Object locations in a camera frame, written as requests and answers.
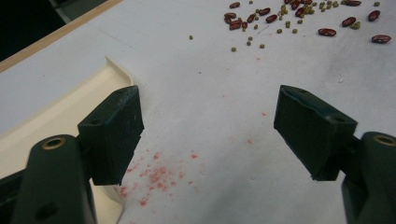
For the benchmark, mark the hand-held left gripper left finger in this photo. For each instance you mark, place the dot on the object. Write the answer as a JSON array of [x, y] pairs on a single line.
[[107, 140]]

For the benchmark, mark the scattered green mung beans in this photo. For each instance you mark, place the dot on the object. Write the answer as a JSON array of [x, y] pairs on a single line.
[[233, 49]]

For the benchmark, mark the scattered red kidney beans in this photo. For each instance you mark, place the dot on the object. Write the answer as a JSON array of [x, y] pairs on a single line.
[[327, 32]]

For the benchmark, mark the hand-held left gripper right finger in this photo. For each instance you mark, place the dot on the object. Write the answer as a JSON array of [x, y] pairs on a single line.
[[311, 133]]

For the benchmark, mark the cream plastic tray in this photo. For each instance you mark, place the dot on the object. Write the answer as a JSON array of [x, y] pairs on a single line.
[[62, 104]]

